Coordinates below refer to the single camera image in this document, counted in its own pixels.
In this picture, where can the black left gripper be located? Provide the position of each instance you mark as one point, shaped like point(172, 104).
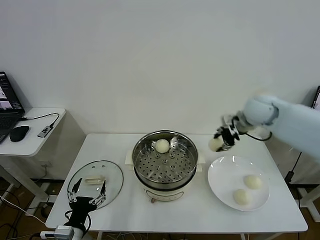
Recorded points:
point(81, 207)

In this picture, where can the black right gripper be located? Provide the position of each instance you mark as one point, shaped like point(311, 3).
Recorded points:
point(230, 136)

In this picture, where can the white steamed baozi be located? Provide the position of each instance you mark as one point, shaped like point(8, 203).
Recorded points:
point(214, 145)
point(253, 181)
point(162, 145)
point(241, 197)

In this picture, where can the round glass pot lid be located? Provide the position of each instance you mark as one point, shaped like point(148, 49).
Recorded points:
point(82, 172)

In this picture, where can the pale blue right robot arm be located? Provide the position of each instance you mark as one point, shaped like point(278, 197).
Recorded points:
point(287, 120)

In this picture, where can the perforated steel steamer basket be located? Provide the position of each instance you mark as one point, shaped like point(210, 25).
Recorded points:
point(150, 165)

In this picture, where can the large white plate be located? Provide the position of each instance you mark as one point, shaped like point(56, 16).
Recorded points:
point(225, 180)

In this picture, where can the white rounded side table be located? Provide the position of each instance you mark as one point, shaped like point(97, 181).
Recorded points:
point(30, 147)

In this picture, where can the grey usb hub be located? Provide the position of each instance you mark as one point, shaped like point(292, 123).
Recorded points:
point(44, 131)

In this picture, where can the cream electric cooker pot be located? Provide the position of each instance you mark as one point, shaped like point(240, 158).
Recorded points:
point(165, 193)

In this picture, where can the black computer mouse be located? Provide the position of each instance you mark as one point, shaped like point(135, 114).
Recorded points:
point(19, 133)

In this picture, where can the dark laptop with pink screen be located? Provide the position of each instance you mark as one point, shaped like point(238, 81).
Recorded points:
point(318, 97)

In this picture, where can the black laptop with grey keyboard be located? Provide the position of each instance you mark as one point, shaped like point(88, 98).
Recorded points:
point(7, 117)

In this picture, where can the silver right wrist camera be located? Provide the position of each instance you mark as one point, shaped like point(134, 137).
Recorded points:
point(228, 121)

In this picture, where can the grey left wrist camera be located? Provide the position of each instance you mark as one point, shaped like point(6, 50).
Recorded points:
point(63, 231)

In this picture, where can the white wall socket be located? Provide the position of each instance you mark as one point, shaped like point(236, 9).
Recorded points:
point(45, 165)

